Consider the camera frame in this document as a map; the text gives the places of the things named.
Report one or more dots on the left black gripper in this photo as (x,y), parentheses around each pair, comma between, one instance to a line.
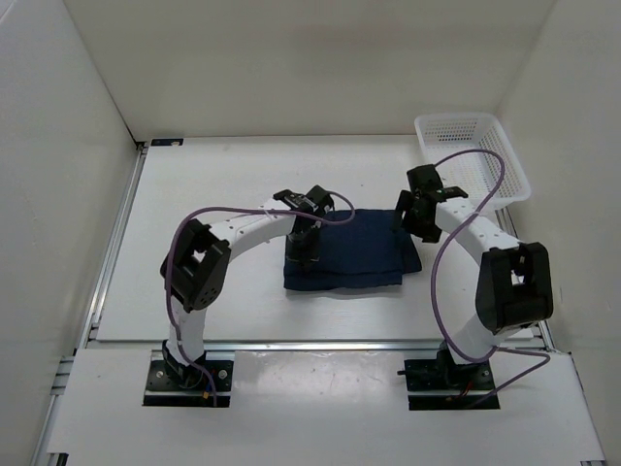
(303,257)

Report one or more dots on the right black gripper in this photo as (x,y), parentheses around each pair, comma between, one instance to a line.
(429,233)

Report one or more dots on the dark blue denim trousers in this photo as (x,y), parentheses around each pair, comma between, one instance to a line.
(364,253)

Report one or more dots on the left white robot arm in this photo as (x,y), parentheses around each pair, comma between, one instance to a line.
(195,267)

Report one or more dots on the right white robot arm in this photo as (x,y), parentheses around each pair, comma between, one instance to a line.
(513,288)

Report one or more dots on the white plastic mesh basket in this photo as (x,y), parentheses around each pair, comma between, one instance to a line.
(475,154)

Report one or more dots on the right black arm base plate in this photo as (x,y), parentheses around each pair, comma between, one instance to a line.
(433,387)

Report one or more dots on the black corner bracket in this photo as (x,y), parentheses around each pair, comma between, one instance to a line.
(167,142)

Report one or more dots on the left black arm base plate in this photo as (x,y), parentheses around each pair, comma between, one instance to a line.
(164,388)

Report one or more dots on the aluminium left frame rail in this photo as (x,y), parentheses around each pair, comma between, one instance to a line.
(91,315)

